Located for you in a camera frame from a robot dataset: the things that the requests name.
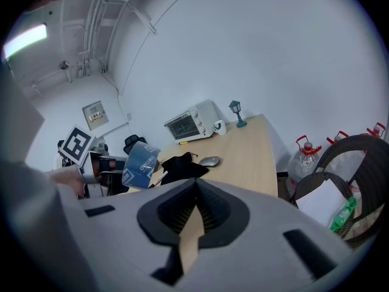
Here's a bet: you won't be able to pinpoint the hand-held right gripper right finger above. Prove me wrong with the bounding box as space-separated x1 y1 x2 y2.
173 177 364 292

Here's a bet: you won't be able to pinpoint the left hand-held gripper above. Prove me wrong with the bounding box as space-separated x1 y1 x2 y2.
59 125 131 195

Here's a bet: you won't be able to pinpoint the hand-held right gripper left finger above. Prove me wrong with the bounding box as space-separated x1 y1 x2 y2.
57 177 201 292

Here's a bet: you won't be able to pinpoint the blue roll of tape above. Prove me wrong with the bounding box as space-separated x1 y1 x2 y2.
121 141 161 190

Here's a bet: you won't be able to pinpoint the person's left forearm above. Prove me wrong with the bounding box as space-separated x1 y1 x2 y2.
50 164 88 199

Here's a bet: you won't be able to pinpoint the black office chair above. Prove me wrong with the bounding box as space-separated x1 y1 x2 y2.
123 134 148 156

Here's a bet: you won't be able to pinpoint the white marker pen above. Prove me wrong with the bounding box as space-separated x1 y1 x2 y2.
148 170 169 189

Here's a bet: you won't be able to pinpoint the white paper sheet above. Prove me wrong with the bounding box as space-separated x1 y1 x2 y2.
295 179 349 228

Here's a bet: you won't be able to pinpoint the black cloth pouch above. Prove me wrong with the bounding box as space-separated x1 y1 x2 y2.
160 151 210 186

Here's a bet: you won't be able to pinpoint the grey computer mouse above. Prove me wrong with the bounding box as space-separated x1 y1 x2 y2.
199 156 221 167

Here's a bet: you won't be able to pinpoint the green plastic bottle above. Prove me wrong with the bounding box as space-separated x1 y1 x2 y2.
329 196 357 232

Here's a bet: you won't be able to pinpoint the white toaster oven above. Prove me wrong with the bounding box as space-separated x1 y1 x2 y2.
164 99 224 145

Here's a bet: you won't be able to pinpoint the white mug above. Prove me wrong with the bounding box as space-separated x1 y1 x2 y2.
212 119 228 136

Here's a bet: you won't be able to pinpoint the green lantern table lamp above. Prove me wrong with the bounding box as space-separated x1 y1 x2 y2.
229 100 248 129

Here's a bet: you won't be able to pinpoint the dark wicker chair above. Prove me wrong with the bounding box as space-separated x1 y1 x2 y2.
290 134 389 249

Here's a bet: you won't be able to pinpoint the white ceiling pipes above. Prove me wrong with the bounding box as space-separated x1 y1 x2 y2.
77 0 108 79

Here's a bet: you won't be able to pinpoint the ceiling light panel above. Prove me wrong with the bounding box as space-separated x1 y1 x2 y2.
2 24 49 60

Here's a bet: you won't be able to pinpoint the wall electrical panel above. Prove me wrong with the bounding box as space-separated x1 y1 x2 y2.
81 100 109 131

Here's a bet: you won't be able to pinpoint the clear water jug red handle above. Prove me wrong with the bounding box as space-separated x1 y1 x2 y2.
326 130 350 176
366 122 387 138
287 135 323 186

